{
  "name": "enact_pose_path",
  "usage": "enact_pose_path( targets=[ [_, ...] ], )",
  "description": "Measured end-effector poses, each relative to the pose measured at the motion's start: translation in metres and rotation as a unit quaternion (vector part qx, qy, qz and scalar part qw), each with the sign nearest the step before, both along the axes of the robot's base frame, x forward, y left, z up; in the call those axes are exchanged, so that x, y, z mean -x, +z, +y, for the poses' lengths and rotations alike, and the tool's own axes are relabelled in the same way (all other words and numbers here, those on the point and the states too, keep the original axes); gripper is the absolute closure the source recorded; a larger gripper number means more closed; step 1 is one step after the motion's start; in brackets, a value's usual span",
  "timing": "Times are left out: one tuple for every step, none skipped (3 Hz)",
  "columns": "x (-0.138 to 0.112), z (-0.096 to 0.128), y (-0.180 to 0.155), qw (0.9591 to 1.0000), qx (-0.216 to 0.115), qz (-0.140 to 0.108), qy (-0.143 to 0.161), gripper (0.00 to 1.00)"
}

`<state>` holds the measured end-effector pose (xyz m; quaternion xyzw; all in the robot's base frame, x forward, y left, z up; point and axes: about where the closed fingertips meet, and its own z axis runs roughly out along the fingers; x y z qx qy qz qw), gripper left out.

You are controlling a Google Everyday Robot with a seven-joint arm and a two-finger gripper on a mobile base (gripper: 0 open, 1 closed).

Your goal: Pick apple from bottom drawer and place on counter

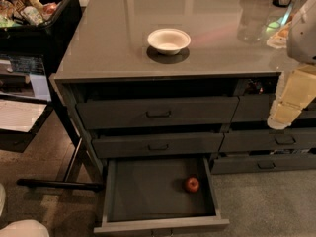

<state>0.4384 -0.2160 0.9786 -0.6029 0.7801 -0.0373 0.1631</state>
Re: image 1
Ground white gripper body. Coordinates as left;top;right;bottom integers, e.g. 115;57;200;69
267;64;316;130

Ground red apple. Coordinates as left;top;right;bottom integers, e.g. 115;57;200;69
184;177;199;193

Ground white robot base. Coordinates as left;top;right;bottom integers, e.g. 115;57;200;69
0;183;50;237

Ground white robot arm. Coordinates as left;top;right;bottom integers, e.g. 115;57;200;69
267;0;316;130

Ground chip bag in drawer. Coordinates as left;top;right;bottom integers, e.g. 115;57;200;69
245;80;264;95

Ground top right grey drawer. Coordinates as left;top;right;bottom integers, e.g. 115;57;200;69
232;94;316;122

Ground grey drawer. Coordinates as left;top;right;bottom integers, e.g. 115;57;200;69
232;94;316;122
220;128;316;152
76;97;239;129
211;154;316;175
92;132;223;158

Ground middle right grey drawer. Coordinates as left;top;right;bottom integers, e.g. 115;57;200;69
220;128;316;152

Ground bottom right grey drawer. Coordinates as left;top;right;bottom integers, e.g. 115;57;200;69
211;154;316;175

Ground grey counter cabinet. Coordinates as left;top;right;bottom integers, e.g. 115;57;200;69
55;0;315;181

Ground open bottom left drawer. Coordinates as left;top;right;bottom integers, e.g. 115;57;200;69
94;156;229;237

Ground middle left grey drawer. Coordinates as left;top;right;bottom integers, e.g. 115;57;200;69
92;132;223;158

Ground top left grey drawer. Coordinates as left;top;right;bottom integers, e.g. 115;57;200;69
76;97;239;129

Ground white paper bowl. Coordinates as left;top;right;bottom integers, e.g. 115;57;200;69
147;29;191;55

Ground black side cart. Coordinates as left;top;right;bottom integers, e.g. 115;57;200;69
0;54;105;193

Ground black bin of groceries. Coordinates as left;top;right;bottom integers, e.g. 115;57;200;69
0;0;82;59

